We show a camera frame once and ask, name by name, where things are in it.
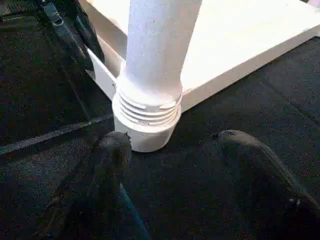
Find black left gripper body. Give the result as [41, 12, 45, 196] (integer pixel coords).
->
[0, 0, 76, 28]

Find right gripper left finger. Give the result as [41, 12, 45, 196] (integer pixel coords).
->
[32, 130, 141, 240]

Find white plastic table top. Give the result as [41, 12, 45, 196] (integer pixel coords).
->
[79, 0, 320, 153]

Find white plastic table leg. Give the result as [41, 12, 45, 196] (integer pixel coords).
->
[116, 0, 202, 126]

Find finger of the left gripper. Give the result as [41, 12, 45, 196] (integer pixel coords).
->
[73, 14, 106, 64]
[49, 23, 95, 78]

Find black mat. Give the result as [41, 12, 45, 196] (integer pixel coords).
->
[0, 0, 320, 240]

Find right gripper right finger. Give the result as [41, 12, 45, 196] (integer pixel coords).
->
[211, 129, 320, 240]

